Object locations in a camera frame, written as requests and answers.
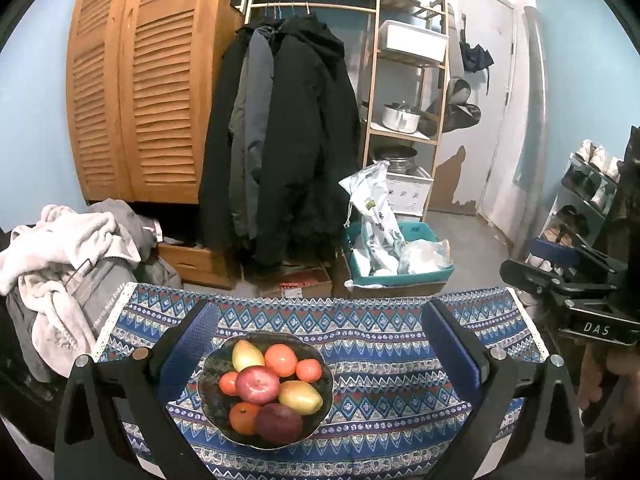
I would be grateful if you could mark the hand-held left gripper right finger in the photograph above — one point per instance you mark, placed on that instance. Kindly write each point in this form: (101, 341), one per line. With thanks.
(450, 345)

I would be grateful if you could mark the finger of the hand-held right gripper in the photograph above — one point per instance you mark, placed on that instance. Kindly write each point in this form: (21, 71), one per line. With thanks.
(530, 277)
(552, 252)

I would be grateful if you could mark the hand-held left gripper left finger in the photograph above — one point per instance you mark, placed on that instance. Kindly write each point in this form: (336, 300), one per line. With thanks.
(190, 345)

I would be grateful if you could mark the small tangerine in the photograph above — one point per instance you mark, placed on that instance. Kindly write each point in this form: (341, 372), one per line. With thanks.
(308, 370)
(228, 383)

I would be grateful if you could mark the yellow-green pear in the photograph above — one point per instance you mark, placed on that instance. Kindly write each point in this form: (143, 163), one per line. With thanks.
(300, 396)
(247, 355)

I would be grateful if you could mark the dark glass bowl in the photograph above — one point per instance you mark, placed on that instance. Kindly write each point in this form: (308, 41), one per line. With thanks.
(210, 402)

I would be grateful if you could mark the red apple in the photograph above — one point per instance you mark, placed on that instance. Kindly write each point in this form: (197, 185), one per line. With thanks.
(279, 422)
(257, 385)

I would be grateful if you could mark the orange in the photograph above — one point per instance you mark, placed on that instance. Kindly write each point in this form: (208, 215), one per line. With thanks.
(280, 360)
(244, 417)

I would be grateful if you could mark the person's right hand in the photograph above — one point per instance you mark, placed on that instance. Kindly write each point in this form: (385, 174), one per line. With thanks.
(592, 380)

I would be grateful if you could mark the shoe rack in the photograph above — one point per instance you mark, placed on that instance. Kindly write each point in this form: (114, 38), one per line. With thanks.
(565, 200)

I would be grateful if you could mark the blue patterned tablecloth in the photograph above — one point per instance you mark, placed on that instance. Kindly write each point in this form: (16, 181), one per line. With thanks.
(380, 360)

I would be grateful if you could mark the teal plastic basket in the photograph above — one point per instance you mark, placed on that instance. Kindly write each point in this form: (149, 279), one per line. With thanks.
(400, 279)

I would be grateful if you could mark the wooden drawer box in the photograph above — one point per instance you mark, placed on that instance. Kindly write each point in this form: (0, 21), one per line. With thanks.
(200, 262)

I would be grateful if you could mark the clear plastic bag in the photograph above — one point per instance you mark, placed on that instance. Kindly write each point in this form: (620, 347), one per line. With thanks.
(425, 255)

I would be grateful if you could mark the group of shoes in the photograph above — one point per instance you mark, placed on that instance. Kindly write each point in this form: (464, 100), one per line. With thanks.
(590, 160)

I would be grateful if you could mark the grey clothes pile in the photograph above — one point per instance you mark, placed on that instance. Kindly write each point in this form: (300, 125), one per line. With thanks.
(100, 290)

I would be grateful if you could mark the red cardboard box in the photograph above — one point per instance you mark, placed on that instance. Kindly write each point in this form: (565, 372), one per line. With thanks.
(300, 285)

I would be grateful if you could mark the white patterned box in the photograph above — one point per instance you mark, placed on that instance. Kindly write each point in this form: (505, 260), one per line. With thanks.
(410, 192)

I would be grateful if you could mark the white rice bag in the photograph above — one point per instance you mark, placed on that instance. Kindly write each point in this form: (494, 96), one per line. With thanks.
(375, 210)

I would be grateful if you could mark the pile of clothes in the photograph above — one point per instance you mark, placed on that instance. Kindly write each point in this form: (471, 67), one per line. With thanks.
(50, 260)

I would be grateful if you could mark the olive hanging jacket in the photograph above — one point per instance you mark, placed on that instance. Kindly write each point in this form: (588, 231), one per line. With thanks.
(455, 110)

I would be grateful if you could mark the steel pot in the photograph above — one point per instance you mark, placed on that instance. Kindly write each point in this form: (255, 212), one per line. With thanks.
(395, 160)

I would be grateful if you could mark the white door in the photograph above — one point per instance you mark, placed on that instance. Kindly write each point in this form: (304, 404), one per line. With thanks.
(480, 85)

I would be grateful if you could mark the white cooking pot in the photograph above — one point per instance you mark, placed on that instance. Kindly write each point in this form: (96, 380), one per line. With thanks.
(400, 119)

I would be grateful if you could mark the dark blue umbrella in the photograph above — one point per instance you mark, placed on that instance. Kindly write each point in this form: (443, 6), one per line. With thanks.
(475, 60)

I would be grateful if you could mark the grey jacket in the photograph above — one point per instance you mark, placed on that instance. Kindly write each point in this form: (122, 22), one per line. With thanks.
(250, 125)

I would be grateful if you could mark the black hooded coat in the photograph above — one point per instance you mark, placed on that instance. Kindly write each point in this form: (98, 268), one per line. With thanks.
(310, 150)

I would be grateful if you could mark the wooden shelf rack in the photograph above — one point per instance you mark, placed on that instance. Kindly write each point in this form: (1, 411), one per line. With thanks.
(372, 90)

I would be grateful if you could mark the white storage box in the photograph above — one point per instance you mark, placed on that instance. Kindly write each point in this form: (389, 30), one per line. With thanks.
(412, 42)

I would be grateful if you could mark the wooden louvered wardrobe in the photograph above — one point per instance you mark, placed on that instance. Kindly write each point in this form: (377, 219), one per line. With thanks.
(145, 85)

